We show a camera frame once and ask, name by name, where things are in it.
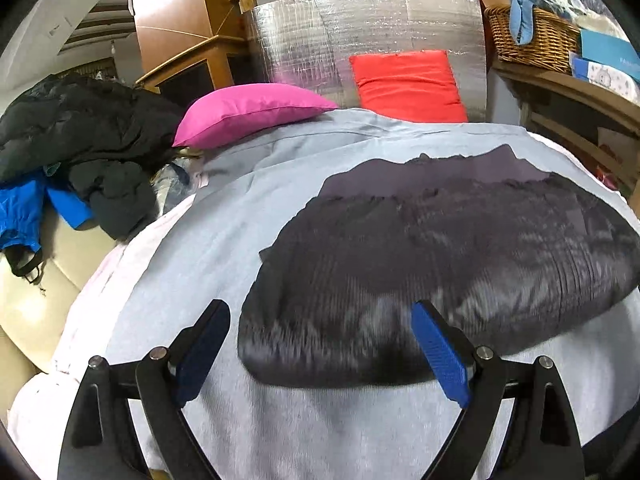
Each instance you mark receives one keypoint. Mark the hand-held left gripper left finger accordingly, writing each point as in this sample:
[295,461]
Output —
[200,355]

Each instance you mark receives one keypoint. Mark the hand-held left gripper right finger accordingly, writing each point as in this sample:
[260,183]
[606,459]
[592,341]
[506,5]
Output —
[442,355]

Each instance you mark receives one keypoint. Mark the dark grey jacket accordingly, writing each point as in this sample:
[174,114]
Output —
[425,240]

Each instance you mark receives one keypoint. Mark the grey bed sheet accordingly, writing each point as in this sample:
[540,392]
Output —
[200,240]

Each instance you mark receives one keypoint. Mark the white under sheet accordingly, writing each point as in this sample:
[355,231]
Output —
[100,285]

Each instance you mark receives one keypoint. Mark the cream sofa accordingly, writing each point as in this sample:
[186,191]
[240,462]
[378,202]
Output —
[40,320]

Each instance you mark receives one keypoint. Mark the shiny silver cloth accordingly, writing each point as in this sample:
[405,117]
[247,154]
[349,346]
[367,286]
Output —
[172,180]

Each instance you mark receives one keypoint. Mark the black cloth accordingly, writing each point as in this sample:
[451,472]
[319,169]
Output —
[120,195]

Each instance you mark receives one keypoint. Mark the pink cushion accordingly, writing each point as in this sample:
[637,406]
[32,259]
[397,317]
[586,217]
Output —
[250,110]

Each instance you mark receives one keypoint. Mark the black puffer jacket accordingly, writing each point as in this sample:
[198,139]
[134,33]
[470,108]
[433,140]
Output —
[75,120]

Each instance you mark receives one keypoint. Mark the red cushion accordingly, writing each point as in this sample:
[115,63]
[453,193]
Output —
[405,85]

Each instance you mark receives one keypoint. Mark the wooden shelf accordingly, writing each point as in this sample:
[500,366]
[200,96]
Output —
[560,105]

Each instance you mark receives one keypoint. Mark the white patterned box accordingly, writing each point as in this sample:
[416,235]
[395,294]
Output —
[607,77]

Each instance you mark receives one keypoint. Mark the wicker basket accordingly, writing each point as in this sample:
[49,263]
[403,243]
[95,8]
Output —
[545,47]

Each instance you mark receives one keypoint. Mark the silver foil insulation mat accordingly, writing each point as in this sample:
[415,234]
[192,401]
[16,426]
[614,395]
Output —
[300,35]

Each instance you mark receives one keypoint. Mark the wooden cabinet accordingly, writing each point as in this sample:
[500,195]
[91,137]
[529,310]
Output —
[170,20]

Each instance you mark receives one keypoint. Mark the blue box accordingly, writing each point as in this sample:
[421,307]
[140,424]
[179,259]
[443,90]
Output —
[610,52]

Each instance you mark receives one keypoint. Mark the light blue cloth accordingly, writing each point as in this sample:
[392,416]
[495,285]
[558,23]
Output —
[522,15]

